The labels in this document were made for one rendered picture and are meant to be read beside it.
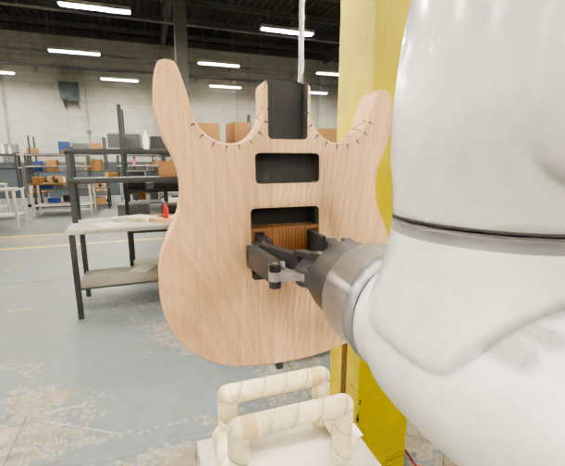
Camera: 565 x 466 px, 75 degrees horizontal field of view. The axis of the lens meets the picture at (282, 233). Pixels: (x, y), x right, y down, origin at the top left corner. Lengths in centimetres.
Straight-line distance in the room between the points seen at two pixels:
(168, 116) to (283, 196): 18
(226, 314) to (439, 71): 42
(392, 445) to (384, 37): 174
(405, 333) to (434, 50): 13
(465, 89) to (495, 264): 7
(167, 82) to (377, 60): 110
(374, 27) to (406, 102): 134
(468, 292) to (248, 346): 41
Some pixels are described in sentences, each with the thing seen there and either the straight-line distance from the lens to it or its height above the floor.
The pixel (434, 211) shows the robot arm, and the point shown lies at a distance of 18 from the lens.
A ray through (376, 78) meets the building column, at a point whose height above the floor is 186.
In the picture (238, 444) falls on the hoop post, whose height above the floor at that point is 119.
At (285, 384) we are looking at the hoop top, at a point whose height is 120.
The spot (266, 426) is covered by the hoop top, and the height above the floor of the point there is 120.
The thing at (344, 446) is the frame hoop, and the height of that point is 113.
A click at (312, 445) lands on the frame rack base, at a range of 71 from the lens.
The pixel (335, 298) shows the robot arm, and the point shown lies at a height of 147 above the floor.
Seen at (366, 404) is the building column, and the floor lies 51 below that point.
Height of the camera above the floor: 157
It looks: 12 degrees down
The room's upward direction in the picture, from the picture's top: straight up
